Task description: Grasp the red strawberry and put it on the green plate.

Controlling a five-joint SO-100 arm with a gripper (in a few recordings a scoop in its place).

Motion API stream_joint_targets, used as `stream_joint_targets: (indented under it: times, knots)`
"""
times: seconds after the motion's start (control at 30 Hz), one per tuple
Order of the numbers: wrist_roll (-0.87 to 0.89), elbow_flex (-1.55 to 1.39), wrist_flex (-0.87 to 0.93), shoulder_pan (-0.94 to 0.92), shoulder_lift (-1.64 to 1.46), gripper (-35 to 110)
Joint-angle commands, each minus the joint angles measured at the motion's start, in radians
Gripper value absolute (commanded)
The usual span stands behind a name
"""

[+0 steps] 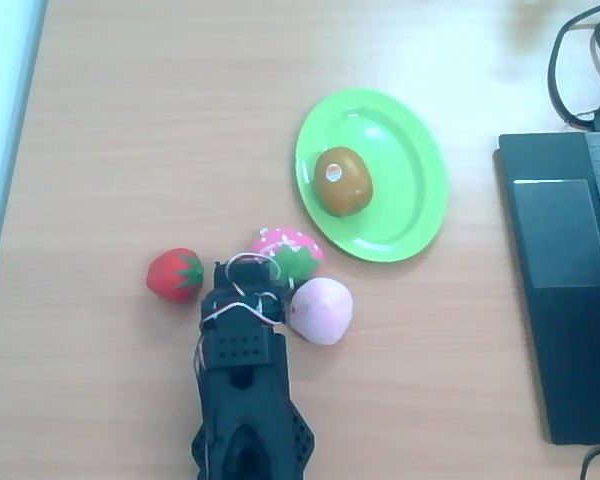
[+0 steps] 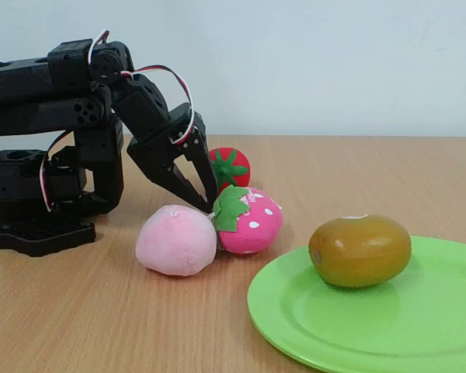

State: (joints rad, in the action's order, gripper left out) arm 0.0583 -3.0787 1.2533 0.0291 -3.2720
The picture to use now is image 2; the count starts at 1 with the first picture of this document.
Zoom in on green plastic plate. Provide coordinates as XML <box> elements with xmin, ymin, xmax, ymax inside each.
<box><xmin>246</xmin><ymin>235</ymin><xmax>466</xmax><ymax>373</ymax></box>

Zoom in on red plush strawberry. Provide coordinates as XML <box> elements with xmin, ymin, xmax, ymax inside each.
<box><xmin>209</xmin><ymin>147</ymin><xmax>253</xmax><ymax>196</ymax></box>

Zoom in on brown kiwi fruit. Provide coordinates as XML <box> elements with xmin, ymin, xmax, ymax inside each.
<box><xmin>308</xmin><ymin>214</ymin><xmax>413</xmax><ymax>289</ymax></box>

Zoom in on light pink plush peach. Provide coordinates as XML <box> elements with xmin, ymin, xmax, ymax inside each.
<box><xmin>134</xmin><ymin>204</ymin><xmax>219</xmax><ymax>277</ymax></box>

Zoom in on pink plush strawberry white dots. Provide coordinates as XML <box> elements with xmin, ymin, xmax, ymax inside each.
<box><xmin>211</xmin><ymin>185</ymin><xmax>284</xmax><ymax>256</ymax></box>

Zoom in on white red servo cable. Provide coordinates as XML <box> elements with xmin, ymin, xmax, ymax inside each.
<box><xmin>40</xmin><ymin>129</ymin><xmax>75</xmax><ymax>213</ymax></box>
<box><xmin>86</xmin><ymin>29</ymin><xmax>112</xmax><ymax>65</ymax></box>
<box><xmin>130</xmin><ymin>64</ymin><xmax>196</xmax><ymax>146</ymax></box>

